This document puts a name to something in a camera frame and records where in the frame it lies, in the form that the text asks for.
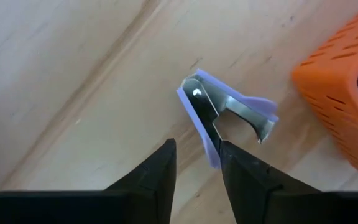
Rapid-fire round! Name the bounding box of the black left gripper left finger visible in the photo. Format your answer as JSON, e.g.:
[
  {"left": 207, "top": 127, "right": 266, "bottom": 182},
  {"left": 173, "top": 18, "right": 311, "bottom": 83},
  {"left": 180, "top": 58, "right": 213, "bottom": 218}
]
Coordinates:
[{"left": 0, "top": 139, "right": 177, "bottom": 224}]

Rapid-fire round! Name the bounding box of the orange plastic basket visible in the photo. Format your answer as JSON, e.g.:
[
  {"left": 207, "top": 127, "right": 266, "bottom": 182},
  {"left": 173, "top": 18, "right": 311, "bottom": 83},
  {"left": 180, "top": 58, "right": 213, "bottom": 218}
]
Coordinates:
[{"left": 291, "top": 0, "right": 358, "bottom": 186}]

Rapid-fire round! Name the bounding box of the pastel blue staple remover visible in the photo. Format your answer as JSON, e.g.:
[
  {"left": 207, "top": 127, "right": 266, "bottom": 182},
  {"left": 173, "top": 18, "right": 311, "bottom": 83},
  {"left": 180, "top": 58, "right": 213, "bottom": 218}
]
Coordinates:
[{"left": 175, "top": 68, "right": 280, "bottom": 170}]

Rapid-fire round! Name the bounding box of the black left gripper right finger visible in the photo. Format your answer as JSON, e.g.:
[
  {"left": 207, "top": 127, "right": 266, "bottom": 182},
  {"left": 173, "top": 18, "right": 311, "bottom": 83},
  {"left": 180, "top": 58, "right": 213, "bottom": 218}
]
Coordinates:
[{"left": 219, "top": 141, "right": 358, "bottom": 224}]

